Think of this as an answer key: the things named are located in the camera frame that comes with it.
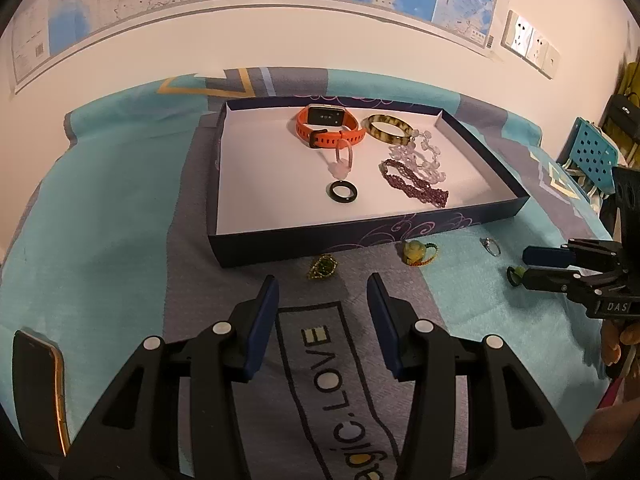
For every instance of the dark blue cardboard box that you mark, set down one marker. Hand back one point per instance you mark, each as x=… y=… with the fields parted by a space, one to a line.
x=280 y=200

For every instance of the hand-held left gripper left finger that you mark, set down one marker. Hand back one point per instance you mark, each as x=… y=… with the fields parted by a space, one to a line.
x=260 y=330

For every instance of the person's right hand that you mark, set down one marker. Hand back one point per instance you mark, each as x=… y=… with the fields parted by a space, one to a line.
x=614 y=347

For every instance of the blue perforated chair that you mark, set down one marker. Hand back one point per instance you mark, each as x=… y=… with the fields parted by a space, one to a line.
x=592 y=155

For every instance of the person's right forearm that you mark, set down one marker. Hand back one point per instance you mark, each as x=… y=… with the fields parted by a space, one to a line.
x=605 y=435

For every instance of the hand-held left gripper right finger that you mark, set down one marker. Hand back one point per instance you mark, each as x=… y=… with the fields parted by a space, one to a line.
x=385 y=330

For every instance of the white wall socket panel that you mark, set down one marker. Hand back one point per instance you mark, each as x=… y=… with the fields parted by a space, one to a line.
x=517 y=34
x=550 y=60
x=536 y=47

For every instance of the green mottled bangle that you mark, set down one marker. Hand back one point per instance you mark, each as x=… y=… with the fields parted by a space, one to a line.
x=372 y=130

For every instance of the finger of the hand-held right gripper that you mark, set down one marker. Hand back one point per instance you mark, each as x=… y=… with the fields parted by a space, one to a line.
x=550 y=280
x=547 y=256

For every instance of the black phone with gold edge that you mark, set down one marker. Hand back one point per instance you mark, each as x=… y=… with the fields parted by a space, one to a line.
x=35 y=385

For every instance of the orange smartwatch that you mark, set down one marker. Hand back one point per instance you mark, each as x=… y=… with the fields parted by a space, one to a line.
x=322 y=116

